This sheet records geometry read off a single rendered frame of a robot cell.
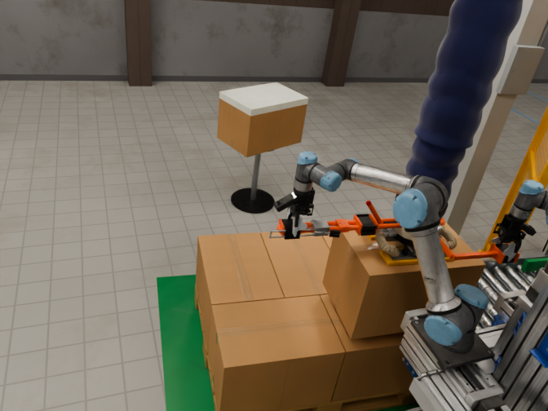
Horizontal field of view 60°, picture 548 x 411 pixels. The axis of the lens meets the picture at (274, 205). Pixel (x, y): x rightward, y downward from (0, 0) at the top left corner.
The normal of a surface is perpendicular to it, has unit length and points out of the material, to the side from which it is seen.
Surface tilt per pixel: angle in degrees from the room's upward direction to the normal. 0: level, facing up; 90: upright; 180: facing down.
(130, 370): 0
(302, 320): 0
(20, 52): 90
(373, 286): 90
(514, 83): 90
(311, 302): 0
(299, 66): 90
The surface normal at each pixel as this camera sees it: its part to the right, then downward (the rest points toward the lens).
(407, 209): -0.74, 0.18
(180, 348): 0.12, -0.83
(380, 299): 0.26, 0.55
